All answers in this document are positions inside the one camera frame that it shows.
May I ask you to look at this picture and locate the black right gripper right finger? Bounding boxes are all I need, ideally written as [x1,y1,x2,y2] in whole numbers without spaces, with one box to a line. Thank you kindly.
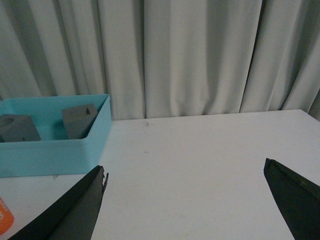
[263,158,320,240]

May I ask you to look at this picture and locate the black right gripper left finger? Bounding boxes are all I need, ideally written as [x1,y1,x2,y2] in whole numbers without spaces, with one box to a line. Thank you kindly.
[10,165,109,240]

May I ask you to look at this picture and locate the orange cylinder part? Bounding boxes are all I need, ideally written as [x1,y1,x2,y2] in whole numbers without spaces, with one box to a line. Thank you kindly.
[0,198,15,235]

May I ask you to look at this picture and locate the gray block with square hole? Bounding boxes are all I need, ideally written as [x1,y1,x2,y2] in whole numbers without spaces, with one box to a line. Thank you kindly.
[61,103,98,140]

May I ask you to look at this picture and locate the gray block with round hole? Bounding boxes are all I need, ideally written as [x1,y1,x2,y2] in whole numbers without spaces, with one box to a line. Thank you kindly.
[0,114,41,143]

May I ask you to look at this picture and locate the blue plastic box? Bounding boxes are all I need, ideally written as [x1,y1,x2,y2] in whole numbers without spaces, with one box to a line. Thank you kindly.
[0,94,112,178]

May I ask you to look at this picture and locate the white curtain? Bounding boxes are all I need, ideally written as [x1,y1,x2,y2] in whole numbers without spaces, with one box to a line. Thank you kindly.
[0,0,320,120]

